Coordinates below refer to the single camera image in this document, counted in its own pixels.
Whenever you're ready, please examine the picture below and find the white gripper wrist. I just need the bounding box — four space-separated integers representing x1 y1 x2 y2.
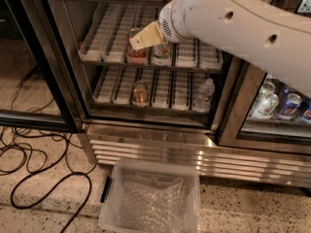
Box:
130 0 194 50

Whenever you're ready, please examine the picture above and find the closed right fridge door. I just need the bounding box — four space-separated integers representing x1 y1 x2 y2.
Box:
219 62 311 155

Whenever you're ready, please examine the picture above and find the clear water bottle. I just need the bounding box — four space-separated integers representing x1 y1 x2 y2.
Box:
192 78 215 113

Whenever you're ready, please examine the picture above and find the clear plastic storage bin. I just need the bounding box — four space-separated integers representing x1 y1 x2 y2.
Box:
99 158 201 233

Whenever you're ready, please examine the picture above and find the open glass fridge door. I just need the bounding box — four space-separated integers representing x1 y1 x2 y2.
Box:
0 0 81 133

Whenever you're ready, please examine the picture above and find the black floor cable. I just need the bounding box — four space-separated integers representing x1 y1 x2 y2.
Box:
0 39 97 233

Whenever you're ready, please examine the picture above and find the blue pepsi can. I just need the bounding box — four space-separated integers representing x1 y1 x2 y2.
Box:
297 101 311 124
276 93 302 120

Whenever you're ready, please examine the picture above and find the red cola can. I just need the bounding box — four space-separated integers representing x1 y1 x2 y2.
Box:
126 28 148 64

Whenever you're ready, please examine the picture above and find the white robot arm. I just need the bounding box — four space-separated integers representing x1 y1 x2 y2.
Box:
130 0 311 96

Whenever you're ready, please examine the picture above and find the white green soda can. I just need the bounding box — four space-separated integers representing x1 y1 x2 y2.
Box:
151 40 171 66

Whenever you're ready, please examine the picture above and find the middle shelf tray rack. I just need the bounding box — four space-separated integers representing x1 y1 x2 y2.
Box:
78 3 223 71

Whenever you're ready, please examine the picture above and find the stainless steel fridge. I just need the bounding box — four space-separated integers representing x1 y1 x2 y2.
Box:
42 0 311 187

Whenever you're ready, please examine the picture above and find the gold brown can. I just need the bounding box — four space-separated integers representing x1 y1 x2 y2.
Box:
132 81 149 107

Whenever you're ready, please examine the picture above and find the white can behind glass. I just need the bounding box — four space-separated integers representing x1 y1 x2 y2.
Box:
251 82 279 119

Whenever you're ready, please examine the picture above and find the bubble wrap sheet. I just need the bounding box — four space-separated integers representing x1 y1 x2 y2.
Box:
116 175 187 233

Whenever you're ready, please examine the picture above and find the bottom shelf tray rack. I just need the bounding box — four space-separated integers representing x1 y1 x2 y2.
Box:
92 67 209 112

